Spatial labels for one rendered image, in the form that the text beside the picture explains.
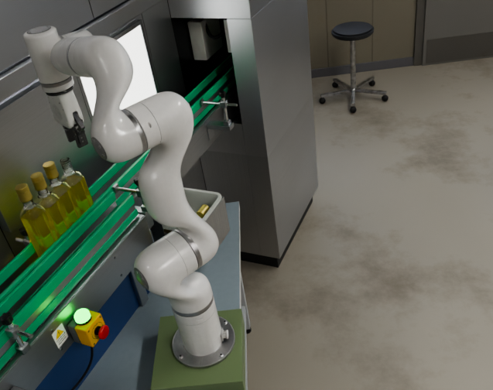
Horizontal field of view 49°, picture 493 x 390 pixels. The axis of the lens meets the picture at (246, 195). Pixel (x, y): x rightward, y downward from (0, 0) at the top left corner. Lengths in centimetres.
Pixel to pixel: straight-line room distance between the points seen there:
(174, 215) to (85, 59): 40
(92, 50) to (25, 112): 63
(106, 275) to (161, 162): 60
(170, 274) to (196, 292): 13
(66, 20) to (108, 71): 81
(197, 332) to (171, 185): 50
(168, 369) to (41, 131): 83
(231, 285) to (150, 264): 63
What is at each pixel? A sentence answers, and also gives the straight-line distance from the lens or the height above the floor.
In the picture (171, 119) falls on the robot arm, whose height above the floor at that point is 159.
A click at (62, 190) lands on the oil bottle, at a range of 170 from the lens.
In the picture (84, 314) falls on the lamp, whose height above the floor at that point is 102.
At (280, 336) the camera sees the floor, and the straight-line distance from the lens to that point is 273.
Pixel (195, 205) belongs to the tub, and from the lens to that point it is 199.
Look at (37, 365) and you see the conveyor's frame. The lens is 159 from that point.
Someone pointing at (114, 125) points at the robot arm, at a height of 162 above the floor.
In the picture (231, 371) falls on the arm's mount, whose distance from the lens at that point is 161.
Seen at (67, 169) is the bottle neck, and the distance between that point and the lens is 172.
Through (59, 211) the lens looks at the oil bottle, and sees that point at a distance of 169.
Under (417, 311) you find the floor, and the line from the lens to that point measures 284.
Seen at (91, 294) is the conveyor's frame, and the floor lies 100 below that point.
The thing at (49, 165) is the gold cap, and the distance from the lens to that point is 167.
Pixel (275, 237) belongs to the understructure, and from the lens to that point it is 287.
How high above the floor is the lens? 210
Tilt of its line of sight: 35 degrees down
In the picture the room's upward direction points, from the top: 9 degrees counter-clockwise
